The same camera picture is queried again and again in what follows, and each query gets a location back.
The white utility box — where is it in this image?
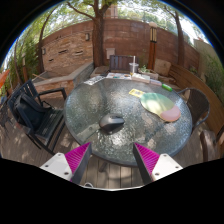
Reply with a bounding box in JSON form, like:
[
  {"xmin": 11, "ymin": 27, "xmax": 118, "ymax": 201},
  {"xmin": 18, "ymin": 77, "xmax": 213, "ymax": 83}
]
[{"xmin": 105, "ymin": 47, "xmax": 116, "ymax": 60}]

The curved wooden bench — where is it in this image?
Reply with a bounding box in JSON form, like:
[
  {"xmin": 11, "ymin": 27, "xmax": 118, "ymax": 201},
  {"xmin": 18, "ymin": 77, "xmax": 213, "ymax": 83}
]
[{"xmin": 168, "ymin": 63, "xmax": 224, "ymax": 134}]

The beige stone slab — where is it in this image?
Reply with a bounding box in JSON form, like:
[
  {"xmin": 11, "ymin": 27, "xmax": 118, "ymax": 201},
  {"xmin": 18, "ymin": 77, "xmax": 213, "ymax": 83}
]
[{"xmin": 153, "ymin": 59, "xmax": 172, "ymax": 77}]

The wooden garden lamp post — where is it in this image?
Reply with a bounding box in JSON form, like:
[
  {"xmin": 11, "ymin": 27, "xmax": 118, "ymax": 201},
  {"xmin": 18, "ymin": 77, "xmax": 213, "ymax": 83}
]
[{"xmin": 147, "ymin": 21, "xmax": 158, "ymax": 70}]

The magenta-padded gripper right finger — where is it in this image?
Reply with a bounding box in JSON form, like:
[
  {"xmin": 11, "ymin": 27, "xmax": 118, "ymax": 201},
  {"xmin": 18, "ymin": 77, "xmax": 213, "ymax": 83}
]
[{"xmin": 132, "ymin": 142, "xmax": 184, "ymax": 185}]

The colourful brochure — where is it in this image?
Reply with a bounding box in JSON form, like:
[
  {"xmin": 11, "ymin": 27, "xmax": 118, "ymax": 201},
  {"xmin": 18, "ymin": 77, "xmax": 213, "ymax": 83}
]
[{"xmin": 105, "ymin": 72, "xmax": 133, "ymax": 81}]

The thin blue booklet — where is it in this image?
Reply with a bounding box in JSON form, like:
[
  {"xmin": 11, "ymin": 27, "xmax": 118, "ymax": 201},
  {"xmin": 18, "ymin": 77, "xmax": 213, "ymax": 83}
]
[{"xmin": 149, "ymin": 78, "xmax": 163, "ymax": 87}]

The dark grey computer mouse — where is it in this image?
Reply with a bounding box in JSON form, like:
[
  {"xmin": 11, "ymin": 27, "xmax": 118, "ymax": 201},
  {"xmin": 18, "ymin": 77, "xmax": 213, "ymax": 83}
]
[{"xmin": 98, "ymin": 113, "xmax": 126, "ymax": 135}]

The black backpack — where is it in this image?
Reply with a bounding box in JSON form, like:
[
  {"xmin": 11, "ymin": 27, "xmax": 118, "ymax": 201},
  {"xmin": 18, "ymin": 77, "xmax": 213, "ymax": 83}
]
[{"xmin": 13, "ymin": 93, "xmax": 53, "ymax": 129}]

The clear plastic cup with straw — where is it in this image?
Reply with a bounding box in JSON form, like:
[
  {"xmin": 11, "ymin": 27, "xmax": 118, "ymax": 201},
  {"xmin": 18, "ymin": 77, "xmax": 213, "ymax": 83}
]
[{"xmin": 128, "ymin": 55, "xmax": 140, "ymax": 77}]

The dark wicker chair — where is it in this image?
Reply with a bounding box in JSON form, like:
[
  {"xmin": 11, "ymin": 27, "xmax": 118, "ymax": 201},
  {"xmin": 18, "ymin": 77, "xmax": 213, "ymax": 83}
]
[{"xmin": 176, "ymin": 87, "xmax": 211, "ymax": 134}]

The dark wooden chair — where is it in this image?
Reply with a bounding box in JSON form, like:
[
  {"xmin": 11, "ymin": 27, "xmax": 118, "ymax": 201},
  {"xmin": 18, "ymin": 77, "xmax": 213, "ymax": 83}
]
[{"xmin": 108, "ymin": 54, "xmax": 139, "ymax": 73}]

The thick white book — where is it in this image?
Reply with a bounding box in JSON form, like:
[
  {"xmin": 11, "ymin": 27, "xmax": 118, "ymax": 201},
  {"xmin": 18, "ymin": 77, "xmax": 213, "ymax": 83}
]
[{"xmin": 131, "ymin": 73, "xmax": 152, "ymax": 84}]

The black slatted chair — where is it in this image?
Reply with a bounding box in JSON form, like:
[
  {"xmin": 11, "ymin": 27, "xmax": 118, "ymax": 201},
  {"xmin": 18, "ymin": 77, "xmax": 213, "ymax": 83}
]
[{"xmin": 7, "ymin": 79, "xmax": 68, "ymax": 156}]

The yellow card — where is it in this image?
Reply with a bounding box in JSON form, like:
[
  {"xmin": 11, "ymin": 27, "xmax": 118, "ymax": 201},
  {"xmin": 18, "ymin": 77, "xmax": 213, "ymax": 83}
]
[{"xmin": 128, "ymin": 88, "xmax": 146, "ymax": 99}]

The green and pink mouse pad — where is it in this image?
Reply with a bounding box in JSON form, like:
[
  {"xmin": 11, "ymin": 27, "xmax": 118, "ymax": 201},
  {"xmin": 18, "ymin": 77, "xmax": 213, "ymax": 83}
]
[{"xmin": 139, "ymin": 92, "xmax": 182, "ymax": 123}]

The forked tree trunk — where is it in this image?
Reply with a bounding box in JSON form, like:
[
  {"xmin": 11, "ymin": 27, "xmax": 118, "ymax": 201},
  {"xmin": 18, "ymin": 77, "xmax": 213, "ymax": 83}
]
[{"xmin": 66, "ymin": 0, "xmax": 114, "ymax": 68}]

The white paper strip sign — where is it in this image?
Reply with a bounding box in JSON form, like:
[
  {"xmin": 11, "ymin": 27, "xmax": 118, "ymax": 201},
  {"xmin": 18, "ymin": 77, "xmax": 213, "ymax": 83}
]
[{"xmin": 83, "ymin": 75, "xmax": 106, "ymax": 86}]

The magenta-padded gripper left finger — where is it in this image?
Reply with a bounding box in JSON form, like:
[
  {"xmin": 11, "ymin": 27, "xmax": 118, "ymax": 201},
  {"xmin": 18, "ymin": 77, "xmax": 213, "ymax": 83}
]
[{"xmin": 39, "ymin": 142, "xmax": 93, "ymax": 185}]

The slim tree trunk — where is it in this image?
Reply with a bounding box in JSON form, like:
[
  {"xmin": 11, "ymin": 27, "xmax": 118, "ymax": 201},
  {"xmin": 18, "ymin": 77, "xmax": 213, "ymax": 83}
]
[{"xmin": 163, "ymin": 4, "xmax": 188, "ymax": 68}]

